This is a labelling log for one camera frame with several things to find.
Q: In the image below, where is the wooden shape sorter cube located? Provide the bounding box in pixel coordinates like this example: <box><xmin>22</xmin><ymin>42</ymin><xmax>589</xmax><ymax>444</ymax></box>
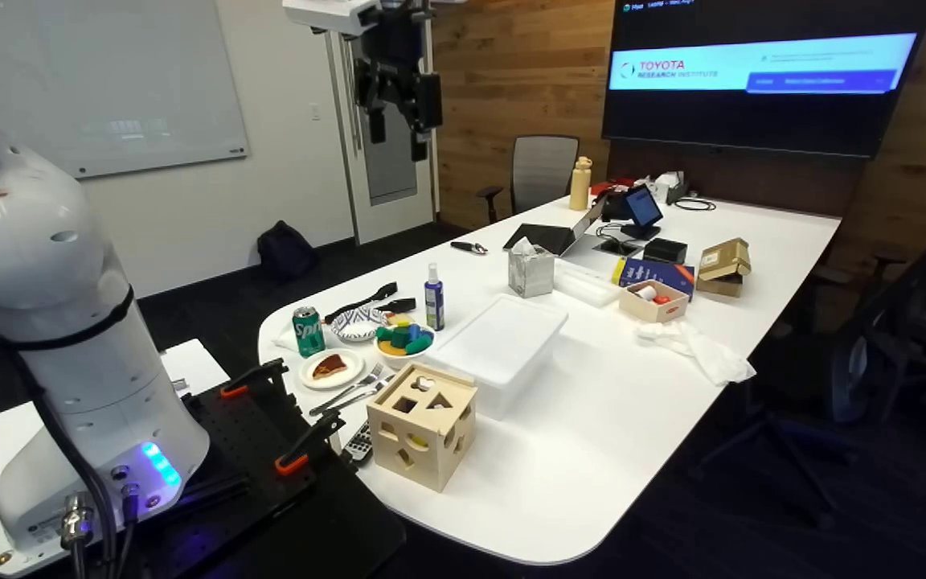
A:
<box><xmin>362</xmin><ymin>365</ymin><xmax>478</xmax><ymax>497</ymax></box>

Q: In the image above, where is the small black tablet display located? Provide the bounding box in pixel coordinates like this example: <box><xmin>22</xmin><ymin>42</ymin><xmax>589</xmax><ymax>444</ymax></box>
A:
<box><xmin>620</xmin><ymin>184</ymin><xmax>669</xmax><ymax>243</ymax></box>

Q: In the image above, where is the white plastic bin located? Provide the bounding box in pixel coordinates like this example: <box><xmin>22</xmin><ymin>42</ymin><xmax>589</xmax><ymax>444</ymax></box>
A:
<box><xmin>418</xmin><ymin>293</ymin><xmax>571</xmax><ymax>423</ymax></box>

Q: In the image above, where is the black clamp orange tip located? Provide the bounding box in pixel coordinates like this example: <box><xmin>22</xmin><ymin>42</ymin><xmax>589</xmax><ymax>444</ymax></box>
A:
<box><xmin>216</xmin><ymin>356</ymin><xmax>293</xmax><ymax>404</ymax></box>
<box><xmin>270</xmin><ymin>408</ymin><xmax>348</xmax><ymax>478</ymax></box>

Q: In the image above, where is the brown food piece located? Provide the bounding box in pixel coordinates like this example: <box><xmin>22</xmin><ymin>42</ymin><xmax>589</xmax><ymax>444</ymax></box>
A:
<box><xmin>311</xmin><ymin>354</ymin><xmax>352</xmax><ymax>383</ymax></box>

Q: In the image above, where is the blue patterned bowl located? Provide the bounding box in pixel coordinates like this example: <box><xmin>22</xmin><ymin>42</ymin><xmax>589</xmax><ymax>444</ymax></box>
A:
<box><xmin>330</xmin><ymin>309</ymin><xmax>383</xmax><ymax>347</ymax></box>

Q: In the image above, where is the small black box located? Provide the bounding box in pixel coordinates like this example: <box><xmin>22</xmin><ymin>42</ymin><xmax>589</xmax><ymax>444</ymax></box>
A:
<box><xmin>638</xmin><ymin>235</ymin><xmax>690</xmax><ymax>266</ymax></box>

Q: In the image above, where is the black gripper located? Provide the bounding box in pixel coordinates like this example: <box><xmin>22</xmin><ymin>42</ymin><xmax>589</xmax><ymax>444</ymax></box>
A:
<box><xmin>352</xmin><ymin>8</ymin><xmax>445</xmax><ymax>165</ymax></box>

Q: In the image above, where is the wall television screen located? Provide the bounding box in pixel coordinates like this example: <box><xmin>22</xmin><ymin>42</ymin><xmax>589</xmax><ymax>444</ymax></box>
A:
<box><xmin>600</xmin><ymin>0</ymin><xmax>926</xmax><ymax>161</ymax></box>

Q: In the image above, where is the white plate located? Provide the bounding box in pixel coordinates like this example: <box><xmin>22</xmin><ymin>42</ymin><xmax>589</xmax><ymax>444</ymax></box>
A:
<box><xmin>300</xmin><ymin>350</ymin><xmax>367</xmax><ymax>394</ymax></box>

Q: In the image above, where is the dark office chair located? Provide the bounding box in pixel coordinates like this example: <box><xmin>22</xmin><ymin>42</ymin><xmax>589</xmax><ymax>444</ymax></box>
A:
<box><xmin>827</xmin><ymin>187</ymin><xmax>926</xmax><ymax>465</ymax></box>

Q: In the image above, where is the green block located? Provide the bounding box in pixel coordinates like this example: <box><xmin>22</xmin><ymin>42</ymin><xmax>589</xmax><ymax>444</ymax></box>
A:
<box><xmin>396</xmin><ymin>327</ymin><xmax>436</xmax><ymax>356</ymax></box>

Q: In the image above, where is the grey office chair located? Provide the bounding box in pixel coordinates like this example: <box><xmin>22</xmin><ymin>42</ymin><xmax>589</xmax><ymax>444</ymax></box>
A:
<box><xmin>483</xmin><ymin>133</ymin><xmax>586</xmax><ymax>225</ymax></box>

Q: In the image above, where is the green soda can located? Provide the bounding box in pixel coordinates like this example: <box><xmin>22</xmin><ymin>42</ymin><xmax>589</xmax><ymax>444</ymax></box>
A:
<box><xmin>288</xmin><ymin>306</ymin><xmax>326</xmax><ymax>361</ymax></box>

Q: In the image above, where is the whiteboard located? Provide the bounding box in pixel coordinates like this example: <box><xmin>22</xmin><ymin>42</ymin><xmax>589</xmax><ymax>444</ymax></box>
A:
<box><xmin>0</xmin><ymin>0</ymin><xmax>250</xmax><ymax>184</ymax></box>

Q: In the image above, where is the silver fork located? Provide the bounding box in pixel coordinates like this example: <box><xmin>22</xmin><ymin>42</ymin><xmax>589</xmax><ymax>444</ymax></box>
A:
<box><xmin>308</xmin><ymin>380</ymin><xmax>378</xmax><ymax>420</ymax></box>

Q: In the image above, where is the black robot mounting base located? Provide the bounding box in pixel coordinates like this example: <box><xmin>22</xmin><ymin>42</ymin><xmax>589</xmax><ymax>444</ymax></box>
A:
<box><xmin>0</xmin><ymin>356</ymin><xmax>412</xmax><ymax>579</ymax></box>

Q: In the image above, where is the small white bag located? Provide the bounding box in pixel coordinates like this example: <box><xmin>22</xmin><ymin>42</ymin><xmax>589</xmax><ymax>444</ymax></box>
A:
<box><xmin>648</xmin><ymin>166</ymin><xmax>690</xmax><ymax>205</ymax></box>

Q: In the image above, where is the door with narrow window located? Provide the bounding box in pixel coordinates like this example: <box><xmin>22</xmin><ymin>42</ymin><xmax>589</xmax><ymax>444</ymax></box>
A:
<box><xmin>320</xmin><ymin>0</ymin><xmax>443</xmax><ymax>247</ymax></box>

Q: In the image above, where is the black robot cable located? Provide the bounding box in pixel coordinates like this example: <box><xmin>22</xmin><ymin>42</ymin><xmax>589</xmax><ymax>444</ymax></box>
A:
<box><xmin>0</xmin><ymin>106</ymin><xmax>138</xmax><ymax>579</ymax></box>

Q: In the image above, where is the white plastic bag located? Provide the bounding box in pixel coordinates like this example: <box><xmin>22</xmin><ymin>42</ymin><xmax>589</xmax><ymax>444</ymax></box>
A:
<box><xmin>632</xmin><ymin>318</ymin><xmax>758</xmax><ymax>386</ymax></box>

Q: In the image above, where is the open cardboard box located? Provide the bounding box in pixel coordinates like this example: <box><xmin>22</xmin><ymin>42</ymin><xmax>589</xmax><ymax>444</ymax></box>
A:
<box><xmin>695</xmin><ymin>235</ymin><xmax>754</xmax><ymax>299</ymax></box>

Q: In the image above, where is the black backpack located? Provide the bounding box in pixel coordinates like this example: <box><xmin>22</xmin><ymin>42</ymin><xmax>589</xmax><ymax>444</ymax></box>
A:
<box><xmin>254</xmin><ymin>219</ymin><xmax>317</xmax><ymax>282</ymax></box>

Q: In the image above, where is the small wooden tray box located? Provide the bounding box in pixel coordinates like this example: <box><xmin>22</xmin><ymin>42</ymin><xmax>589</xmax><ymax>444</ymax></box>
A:
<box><xmin>616</xmin><ymin>280</ymin><xmax>690</xmax><ymax>326</ymax></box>

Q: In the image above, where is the yellow water bottle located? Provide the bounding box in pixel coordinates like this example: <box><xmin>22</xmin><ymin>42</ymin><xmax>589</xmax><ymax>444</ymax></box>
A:
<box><xmin>565</xmin><ymin>154</ymin><xmax>597</xmax><ymax>216</ymax></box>

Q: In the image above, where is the silver spoon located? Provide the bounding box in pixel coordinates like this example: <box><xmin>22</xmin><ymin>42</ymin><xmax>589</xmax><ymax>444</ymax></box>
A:
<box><xmin>320</xmin><ymin>368</ymin><xmax>393</xmax><ymax>413</ymax></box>

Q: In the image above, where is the grey tissue box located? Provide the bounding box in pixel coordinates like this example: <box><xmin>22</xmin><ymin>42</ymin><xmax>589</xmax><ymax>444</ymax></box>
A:
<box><xmin>504</xmin><ymin>235</ymin><xmax>558</xmax><ymax>299</ymax></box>

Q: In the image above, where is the blue box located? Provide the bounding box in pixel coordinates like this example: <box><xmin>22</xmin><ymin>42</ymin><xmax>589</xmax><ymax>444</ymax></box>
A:
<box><xmin>615</xmin><ymin>253</ymin><xmax>697</xmax><ymax>304</ymax></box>

